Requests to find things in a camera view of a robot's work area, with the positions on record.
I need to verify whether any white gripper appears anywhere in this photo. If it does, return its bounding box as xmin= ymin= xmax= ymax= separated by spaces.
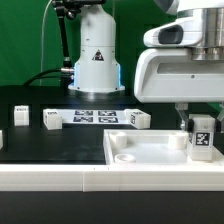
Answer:
xmin=133 ymin=19 xmax=224 ymax=134

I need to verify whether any white square tabletop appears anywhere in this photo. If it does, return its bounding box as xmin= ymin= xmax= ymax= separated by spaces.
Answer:
xmin=103 ymin=129 xmax=224 ymax=165

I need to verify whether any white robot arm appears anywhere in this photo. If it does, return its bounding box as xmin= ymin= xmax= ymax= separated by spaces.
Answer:
xmin=69 ymin=0 xmax=224 ymax=105

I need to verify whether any white U-shaped fence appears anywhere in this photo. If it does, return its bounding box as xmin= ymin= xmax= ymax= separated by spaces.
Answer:
xmin=0 ymin=129 xmax=224 ymax=193

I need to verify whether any fiducial marker sheet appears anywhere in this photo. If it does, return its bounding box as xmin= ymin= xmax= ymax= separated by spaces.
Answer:
xmin=59 ymin=109 xmax=129 ymax=125

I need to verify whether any black cable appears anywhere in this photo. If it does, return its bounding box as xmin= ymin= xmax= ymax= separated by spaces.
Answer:
xmin=22 ymin=68 xmax=74 ymax=88

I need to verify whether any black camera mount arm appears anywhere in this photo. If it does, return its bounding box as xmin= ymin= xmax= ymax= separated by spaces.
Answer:
xmin=52 ymin=0 xmax=107 ymax=67

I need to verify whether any white cable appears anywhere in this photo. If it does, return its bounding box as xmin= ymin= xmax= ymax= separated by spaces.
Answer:
xmin=39 ymin=0 xmax=54 ymax=87

